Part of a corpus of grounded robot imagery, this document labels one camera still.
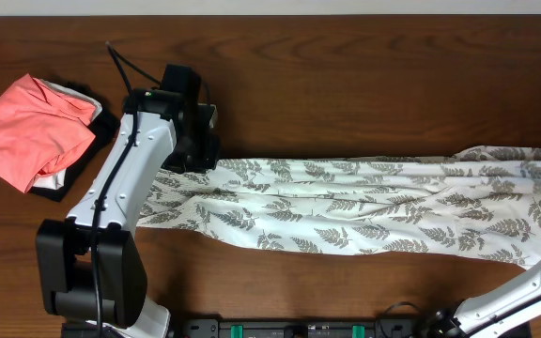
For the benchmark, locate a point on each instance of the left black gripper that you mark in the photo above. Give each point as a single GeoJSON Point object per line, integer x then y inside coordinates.
{"type": "Point", "coordinates": [207, 161]}

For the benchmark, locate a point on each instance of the white fern print dress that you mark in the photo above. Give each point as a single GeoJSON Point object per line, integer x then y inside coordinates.
{"type": "Point", "coordinates": [336, 206]}

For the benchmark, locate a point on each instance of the black garment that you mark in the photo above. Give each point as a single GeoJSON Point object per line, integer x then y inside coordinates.
{"type": "Point", "coordinates": [104, 126]}

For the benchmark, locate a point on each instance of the pink garment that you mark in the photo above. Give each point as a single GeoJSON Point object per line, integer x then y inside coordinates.
{"type": "Point", "coordinates": [44, 129]}

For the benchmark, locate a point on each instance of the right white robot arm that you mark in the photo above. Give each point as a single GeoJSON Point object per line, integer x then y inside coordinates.
{"type": "Point", "coordinates": [496, 217]}

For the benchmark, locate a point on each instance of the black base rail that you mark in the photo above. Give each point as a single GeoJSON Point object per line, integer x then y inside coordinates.
{"type": "Point", "coordinates": [398, 326]}

